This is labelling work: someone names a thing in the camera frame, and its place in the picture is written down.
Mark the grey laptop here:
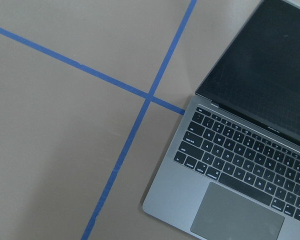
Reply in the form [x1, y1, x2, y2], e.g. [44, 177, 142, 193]
[142, 0, 300, 240]

